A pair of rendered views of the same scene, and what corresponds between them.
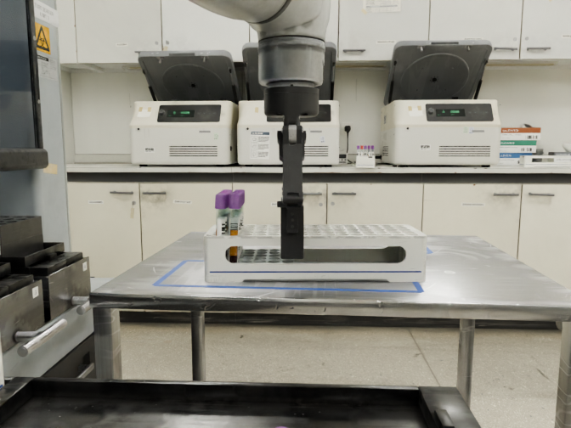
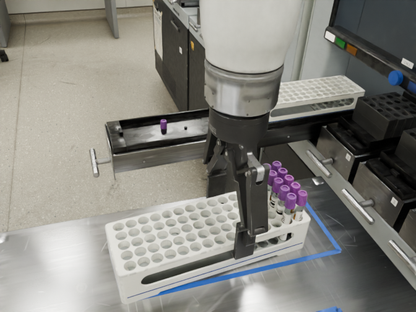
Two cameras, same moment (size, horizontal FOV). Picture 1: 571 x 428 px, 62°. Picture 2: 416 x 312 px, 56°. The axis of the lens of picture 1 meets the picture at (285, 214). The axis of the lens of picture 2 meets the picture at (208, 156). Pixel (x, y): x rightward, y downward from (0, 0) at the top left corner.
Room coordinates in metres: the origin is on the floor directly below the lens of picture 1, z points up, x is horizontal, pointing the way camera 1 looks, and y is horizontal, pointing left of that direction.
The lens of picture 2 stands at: (1.05, -0.21, 1.31)
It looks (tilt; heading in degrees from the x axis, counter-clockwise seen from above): 36 degrees down; 157
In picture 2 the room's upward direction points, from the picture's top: 3 degrees clockwise
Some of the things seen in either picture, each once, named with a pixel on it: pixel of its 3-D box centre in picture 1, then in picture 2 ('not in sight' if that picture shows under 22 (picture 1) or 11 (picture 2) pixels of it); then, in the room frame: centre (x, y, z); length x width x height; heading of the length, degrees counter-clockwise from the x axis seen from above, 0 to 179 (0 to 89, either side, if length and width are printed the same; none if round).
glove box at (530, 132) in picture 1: (517, 132); not in sight; (2.98, -1.42, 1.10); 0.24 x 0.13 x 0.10; 86
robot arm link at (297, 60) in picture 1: (291, 67); (242, 82); (0.67, -0.01, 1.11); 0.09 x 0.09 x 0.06
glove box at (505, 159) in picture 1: (507, 159); not in sight; (2.99, -1.38, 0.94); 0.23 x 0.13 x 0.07; 92
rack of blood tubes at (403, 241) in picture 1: (313, 250); (209, 236); (0.67, -0.04, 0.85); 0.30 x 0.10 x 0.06; 90
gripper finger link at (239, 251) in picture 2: not in sight; (245, 239); (0.72, -0.01, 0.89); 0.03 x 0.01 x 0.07; 90
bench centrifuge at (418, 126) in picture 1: (435, 106); not in sight; (2.85, -0.88, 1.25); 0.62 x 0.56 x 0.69; 177
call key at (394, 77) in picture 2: not in sight; (395, 78); (0.51, 0.42, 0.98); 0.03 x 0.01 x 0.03; 177
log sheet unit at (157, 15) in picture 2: not in sight; (156, 31); (-1.44, 0.45, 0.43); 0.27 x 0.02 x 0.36; 177
